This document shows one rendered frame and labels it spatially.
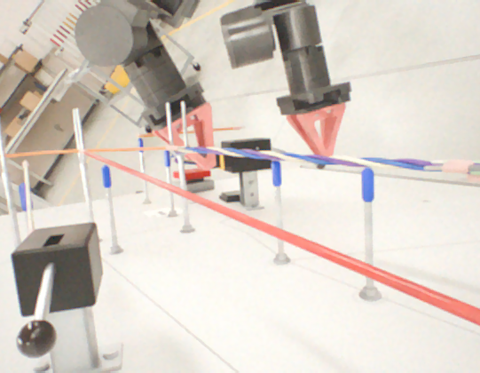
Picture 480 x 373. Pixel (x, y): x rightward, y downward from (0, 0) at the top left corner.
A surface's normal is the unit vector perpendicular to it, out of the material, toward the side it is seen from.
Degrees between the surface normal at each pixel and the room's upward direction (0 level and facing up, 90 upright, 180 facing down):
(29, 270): 76
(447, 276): 51
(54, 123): 90
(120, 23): 70
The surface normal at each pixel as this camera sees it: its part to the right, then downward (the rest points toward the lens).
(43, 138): 0.55, 0.09
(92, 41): -0.03, 0.33
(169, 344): -0.07, -0.98
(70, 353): 0.24, 0.15
